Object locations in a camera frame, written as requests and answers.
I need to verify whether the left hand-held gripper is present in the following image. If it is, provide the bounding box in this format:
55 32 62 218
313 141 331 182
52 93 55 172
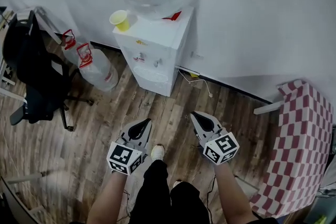
106 118 153 176

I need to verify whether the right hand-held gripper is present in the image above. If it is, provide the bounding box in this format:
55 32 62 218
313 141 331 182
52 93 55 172
189 110 240 166

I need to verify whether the white water dispenser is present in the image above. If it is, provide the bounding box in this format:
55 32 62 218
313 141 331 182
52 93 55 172
112 6 195 97

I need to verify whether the person's right forearm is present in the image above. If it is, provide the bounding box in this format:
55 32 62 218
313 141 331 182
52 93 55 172
213 161 259 224

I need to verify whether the person's left forearm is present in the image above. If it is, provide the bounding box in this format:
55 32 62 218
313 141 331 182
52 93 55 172
86 170 127 224

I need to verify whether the person's left shoe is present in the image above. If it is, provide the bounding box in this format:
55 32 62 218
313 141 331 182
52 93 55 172
151 144 165 162

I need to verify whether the checkered cloth table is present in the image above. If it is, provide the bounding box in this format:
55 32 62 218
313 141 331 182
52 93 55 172
249 80 334 218

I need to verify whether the yellow paper cup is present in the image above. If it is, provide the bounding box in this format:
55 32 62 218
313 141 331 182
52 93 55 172
109 9 131 33

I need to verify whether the black office chair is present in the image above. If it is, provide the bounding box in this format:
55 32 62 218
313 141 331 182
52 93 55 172
2 10 95 132

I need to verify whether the pale wooden desk leg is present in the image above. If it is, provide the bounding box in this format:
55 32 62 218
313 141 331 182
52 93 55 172
6 172 44 184

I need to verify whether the white power cable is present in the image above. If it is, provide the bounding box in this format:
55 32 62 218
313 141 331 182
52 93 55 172
178 68 213 99

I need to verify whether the thin black cable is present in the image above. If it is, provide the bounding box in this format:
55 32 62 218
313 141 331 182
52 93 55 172
206 175 216 221
123 188 131 221

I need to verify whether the clear water jug red handle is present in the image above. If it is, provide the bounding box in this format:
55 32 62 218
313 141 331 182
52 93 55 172
76 42 119 92
60 29 79 66

